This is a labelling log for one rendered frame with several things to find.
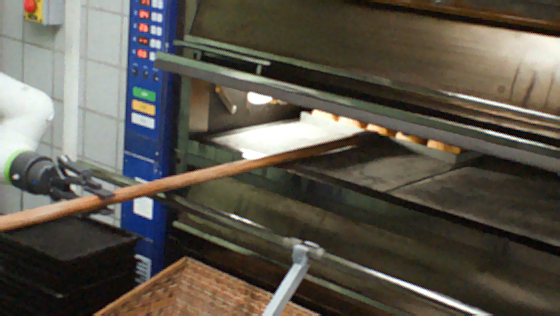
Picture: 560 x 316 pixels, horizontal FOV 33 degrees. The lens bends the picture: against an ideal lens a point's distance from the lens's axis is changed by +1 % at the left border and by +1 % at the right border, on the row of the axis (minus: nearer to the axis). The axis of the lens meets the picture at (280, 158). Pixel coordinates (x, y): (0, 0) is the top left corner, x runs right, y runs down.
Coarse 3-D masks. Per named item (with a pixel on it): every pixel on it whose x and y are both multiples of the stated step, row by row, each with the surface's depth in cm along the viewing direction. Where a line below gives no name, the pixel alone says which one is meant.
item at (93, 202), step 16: (320, 144) 252; (336, 144) 256; (352, 144) 262; (256, 160) 232; (272, 160) 236; (288, 160) 241; (176, 176) 213; (192, 176) 215; (208, 176) 219; (224, 176) 224; (128, 192) 201; (144, 192) 204; (160, 192) 209; (48, 208) 186; (64, 208) 189; (80, 208) 192; (96, 208) 195; (0, 224) 178; (16, 224) 181; (32, 224) 184
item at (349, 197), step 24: (192, 144) 256; (216, 144) 254; (264, 168) 240; (288, 168) 237; (312, 192) 231; (336, 192) 227; (360, 192) 223; (384, 192) 224; (384, 216) 219; (408, 216) 214; (432, 216) 210; (456, 216) 212; (456, 240) 207; (480, 240) 203; (504, 240) 200; (528, 240) 200; (528, 264) 197; (552, 264) 194
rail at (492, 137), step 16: (192, 64) 231; (208, 64) 228; (256, 80) 218; (272, 80) 215; (320, 96) 207; (336, 96) 204; (384, 112) 197; (400, 112) 194; (448, 128) 188; (464, 128) 185; (512, 144) 179; (528, 144) 177; (544, 144) 176
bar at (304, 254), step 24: (96, 168) 225; (168, 192) 212; (216, 216) 201; (264, 240) 193; (288, 240) 189; (336, 264) 182; (360, 264) 180; (288, 288) 185; (384, 288) 176; (408, 288) 172; (264, 312) 183; (456, 312) 166; (480, 312) 164
